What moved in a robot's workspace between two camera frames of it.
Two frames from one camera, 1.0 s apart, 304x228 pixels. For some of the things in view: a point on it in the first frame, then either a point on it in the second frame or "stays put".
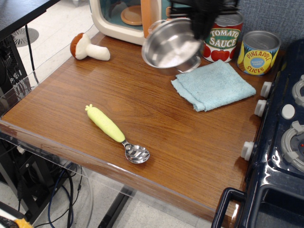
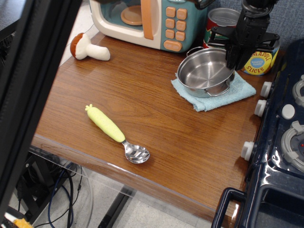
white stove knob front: (247, 150) stays put
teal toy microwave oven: (128, 22) stays put
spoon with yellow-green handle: (135, 154) stays put
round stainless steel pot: (171, 46) to (204, 72)
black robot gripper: (204, 14) to (249, 36)
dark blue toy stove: (274, 196) stays put
